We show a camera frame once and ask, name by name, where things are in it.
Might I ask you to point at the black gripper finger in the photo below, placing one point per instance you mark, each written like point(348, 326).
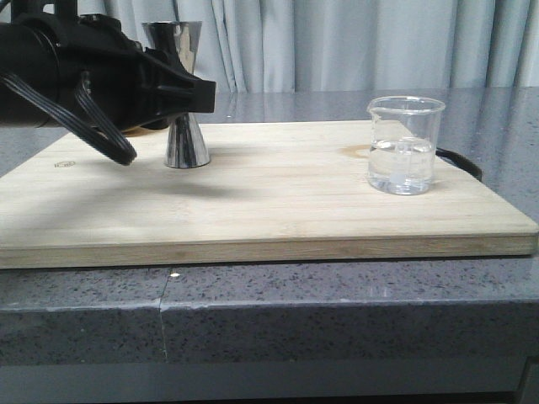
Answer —
point(170, 90)

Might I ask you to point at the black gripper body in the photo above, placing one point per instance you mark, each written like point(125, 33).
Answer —
point(51, 48)

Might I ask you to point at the silver hourglass jigger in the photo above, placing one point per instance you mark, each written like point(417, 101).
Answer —
point(186, 146)

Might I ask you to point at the clear glass beaker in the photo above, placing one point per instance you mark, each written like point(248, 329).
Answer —
point(404, 134)

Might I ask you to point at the grey pleated curtain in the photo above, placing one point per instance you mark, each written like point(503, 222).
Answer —
point(310, 46)

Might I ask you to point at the light wooden cutting board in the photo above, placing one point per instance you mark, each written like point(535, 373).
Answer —
point(272, 192)

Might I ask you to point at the black cutting board handle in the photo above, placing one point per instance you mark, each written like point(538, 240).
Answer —
point(461, 162)

